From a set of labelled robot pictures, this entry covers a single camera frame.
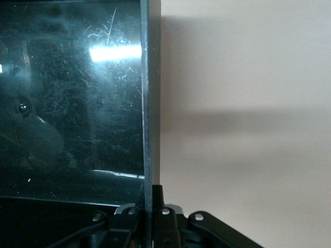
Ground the black rectangular box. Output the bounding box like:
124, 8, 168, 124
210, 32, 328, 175
0, 0, 162, 248

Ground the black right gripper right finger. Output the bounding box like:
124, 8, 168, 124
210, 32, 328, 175
152, 184, 263, 248

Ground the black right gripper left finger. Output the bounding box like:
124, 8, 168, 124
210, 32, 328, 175
85, 184, 147, 248

